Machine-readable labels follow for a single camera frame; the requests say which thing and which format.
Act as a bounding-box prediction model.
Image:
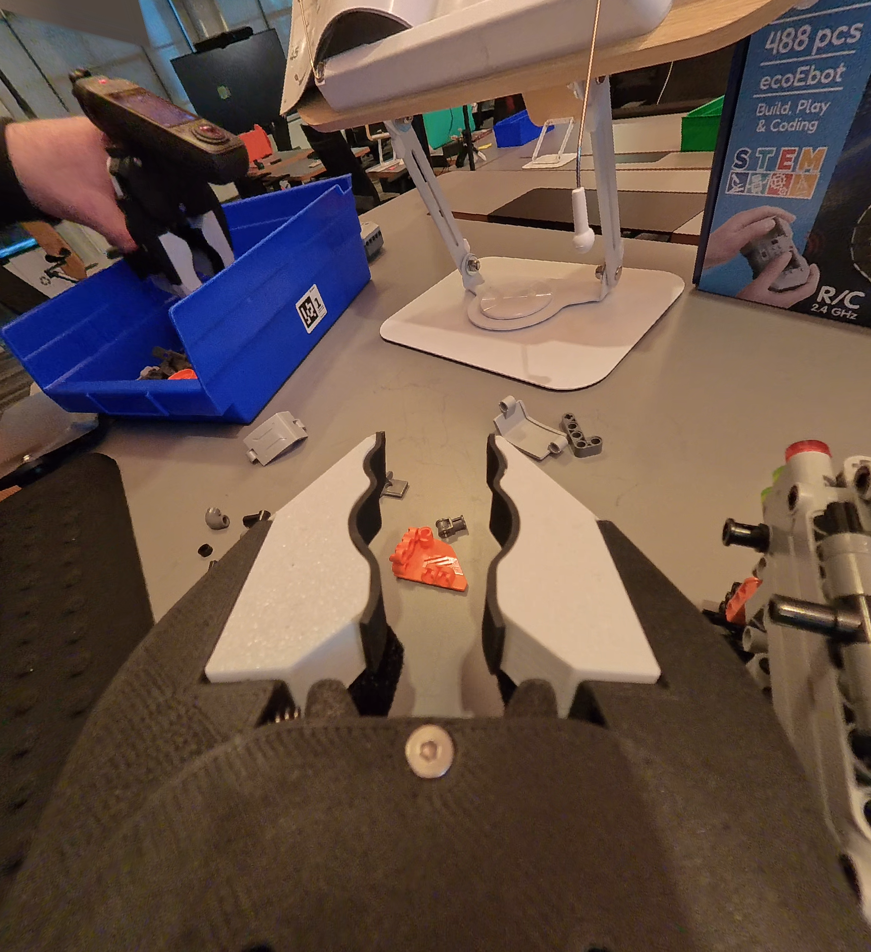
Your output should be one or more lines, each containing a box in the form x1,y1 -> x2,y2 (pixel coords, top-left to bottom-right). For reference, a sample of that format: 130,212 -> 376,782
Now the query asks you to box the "pile of small brick parts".
138,350 -> 201,385

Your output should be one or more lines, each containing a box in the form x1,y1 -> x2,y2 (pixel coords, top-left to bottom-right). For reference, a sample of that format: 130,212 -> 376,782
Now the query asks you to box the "grey brick beam with holes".
561,417 -> 604,456

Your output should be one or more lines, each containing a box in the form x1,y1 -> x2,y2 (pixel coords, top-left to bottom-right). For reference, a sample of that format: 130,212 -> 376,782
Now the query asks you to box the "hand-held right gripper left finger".
202,432 -> 392,718

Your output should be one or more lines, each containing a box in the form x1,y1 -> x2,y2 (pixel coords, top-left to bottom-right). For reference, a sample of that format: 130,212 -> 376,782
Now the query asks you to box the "brown background table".
436,112 -> 722,246

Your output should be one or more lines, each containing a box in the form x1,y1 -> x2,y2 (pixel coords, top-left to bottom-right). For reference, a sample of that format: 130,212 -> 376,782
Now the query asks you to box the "printed instruction booklet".
283,0 -> 406,113

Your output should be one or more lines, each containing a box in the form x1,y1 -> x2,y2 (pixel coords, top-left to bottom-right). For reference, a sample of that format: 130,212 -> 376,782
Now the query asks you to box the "light grey curved brick panel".
494,396 -> 567,458

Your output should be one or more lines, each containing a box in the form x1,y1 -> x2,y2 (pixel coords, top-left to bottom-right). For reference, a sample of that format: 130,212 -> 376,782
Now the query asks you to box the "dark monitor screen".
173,27 -> 290,135

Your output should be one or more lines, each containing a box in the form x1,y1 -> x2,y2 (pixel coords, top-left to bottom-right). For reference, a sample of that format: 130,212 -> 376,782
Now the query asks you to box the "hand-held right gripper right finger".
480,432 -> 665,718

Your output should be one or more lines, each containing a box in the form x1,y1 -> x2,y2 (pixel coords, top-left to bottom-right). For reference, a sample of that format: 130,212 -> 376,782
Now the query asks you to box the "blue bin with square tag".
1,176 -> 372,425

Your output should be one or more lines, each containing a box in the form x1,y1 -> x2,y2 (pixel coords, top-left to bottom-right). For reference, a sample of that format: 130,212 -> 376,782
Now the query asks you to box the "person's left hand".
4,115 -> 142,254

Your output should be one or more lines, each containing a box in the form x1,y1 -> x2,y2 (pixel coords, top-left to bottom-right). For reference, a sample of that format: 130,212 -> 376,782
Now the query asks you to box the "grey armrest bracket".
0,390 -> 105,499

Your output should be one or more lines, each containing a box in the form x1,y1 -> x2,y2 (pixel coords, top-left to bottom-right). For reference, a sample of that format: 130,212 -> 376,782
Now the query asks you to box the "white book stand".
283,0 -> 793,392

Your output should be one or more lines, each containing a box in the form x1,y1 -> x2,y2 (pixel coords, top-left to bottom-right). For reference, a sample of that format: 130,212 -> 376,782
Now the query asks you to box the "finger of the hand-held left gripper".
195,209 -> 237,276
158,228 -> 203,294

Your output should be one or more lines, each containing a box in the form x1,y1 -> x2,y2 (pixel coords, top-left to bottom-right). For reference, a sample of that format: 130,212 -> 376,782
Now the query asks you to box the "light grey flat brick panel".
242,413 -> 310,467

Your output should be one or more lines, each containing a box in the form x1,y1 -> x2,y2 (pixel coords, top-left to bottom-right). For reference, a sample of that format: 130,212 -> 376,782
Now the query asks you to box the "dark robot kit box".
693,0 -> 871,339

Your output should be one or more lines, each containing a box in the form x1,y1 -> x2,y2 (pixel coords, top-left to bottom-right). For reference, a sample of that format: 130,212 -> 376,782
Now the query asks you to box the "orange brick panel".
391,527 -> 469,593

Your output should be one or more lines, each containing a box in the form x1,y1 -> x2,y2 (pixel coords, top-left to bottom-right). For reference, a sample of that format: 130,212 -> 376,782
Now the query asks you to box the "grey orange toy brick assembly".
703,439 -> 871,908

